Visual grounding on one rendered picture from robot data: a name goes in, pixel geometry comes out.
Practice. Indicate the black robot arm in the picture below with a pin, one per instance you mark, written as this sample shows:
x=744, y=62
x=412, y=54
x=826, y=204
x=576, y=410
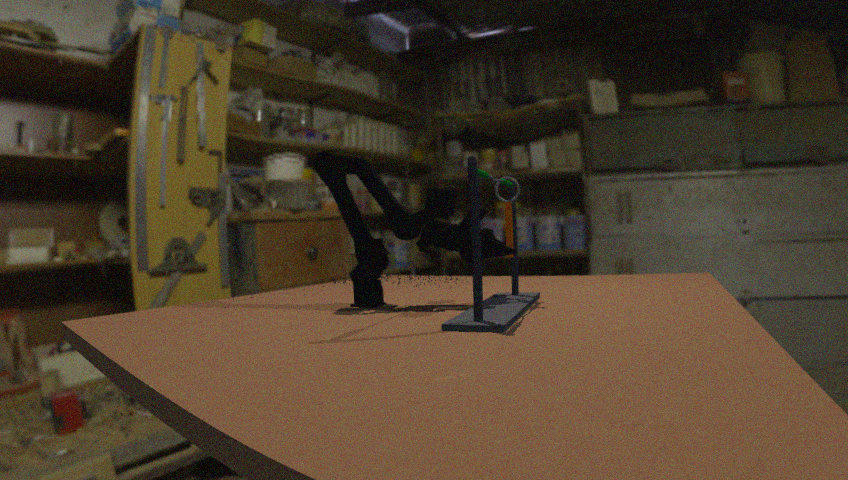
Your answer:
x=370, y=253

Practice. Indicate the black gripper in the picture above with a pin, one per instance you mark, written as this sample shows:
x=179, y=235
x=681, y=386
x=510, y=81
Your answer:
x=457, y=240

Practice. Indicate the orange handle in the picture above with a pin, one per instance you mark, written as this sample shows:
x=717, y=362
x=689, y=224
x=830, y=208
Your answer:
x=508, y=212

